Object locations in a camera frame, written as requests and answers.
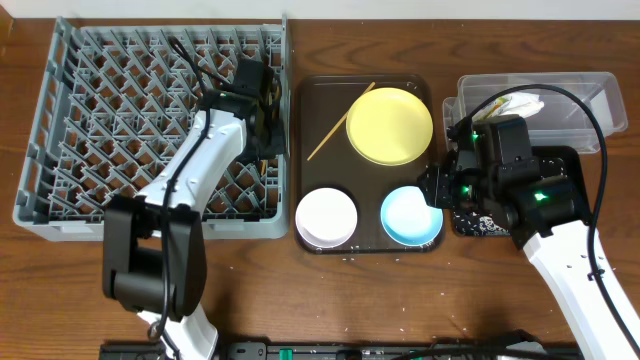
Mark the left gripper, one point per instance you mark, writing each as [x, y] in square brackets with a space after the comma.
[276, 131]

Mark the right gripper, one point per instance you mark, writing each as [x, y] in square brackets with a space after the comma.
[438, 195]

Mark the rice and nut leftovers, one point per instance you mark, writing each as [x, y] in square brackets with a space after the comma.
[475, 224]

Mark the light blue bowl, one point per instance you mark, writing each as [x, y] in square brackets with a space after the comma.
[408, 219]

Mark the green snack wrapper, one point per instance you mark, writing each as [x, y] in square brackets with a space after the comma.
[490, 109]

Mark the white paper napkin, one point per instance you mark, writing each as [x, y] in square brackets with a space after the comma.
[518, 103]

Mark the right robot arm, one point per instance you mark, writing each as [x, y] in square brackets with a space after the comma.
[495, 171]

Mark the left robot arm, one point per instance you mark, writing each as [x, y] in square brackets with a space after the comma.
[154, 261]

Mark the black waste tray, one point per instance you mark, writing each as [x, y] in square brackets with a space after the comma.
[571, 156]

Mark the grey dishwasher rack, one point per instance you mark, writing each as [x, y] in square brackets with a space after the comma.
[114, 106]

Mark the yellow plate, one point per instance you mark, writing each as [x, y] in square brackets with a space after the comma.
[389, 126]

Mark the dark brown serving tray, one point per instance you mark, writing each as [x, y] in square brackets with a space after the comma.
[319, 103]

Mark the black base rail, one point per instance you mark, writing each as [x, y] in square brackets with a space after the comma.
[446, 348]

